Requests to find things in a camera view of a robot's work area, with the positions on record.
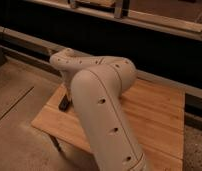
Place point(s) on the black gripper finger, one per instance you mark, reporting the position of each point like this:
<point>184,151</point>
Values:
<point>64,104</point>

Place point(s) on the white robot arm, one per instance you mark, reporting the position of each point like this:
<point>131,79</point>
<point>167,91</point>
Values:
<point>95,85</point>

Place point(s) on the black metal table leg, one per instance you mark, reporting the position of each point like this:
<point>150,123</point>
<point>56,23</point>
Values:
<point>56,144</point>

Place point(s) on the wooden plank on ledge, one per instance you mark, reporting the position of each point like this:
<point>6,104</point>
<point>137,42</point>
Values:
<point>166,21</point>

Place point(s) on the grey metal post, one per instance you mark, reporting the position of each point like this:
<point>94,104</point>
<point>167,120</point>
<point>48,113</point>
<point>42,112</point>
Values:
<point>118,9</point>

